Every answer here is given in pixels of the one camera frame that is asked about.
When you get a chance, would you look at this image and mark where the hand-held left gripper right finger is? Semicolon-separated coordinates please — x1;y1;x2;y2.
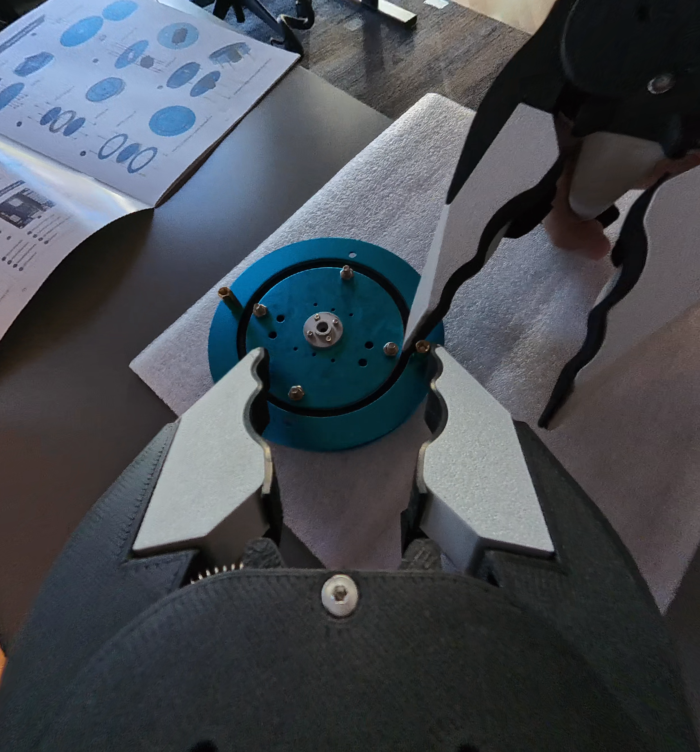
400;343;557;575

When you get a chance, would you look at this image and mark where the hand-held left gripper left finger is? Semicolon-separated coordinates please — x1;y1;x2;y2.
132;347;283;558

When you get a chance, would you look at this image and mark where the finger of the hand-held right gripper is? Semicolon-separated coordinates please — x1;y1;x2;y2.
402;103;567;354
539;154;700;430

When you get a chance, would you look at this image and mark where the blue metal turntable assembly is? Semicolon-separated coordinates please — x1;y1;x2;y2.
208;238;446;452

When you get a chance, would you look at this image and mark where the person's right hand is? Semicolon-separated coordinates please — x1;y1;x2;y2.
544;191;614;260

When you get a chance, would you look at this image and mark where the white foam sheet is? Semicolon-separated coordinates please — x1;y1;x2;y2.
130;93;700;615

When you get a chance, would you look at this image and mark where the open instruction booklet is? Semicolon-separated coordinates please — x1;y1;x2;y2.
0;0;302;377

